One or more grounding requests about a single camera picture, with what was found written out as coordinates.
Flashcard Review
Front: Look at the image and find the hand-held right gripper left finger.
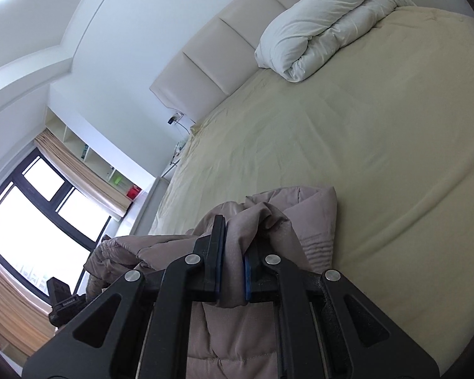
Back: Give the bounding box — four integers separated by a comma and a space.
21, 215, 227, 379

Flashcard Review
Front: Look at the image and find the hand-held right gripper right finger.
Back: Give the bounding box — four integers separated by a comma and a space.
243, 241, 453, 379

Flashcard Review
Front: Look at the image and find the mauve hooded puffer coat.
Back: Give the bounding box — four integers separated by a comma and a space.
83, 185, 338, 379

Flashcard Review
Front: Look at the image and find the beige curtain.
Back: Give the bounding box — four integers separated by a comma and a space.
33, 128, 133, 218
0, 241, 60, 358

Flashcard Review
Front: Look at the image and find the black framed window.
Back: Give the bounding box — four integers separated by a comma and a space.
0, 152, 113, 304

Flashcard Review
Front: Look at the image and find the white window sill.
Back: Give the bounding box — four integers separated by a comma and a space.
103, 177, 170, 245

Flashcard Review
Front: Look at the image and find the white nightstand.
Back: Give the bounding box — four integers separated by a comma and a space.
158, 138, 190, 182

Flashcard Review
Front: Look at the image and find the white built-in shelf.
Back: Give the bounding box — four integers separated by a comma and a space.
43, 106, 159, 206

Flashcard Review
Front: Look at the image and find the bed with beige sheet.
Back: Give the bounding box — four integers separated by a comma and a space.
148, 6, 474, 379

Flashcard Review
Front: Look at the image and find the cream padded headboard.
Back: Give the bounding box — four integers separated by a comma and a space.
149, 0, 328, 125

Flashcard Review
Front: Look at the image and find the white folded duvet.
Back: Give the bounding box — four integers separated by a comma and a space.
255, 0, 417, 83

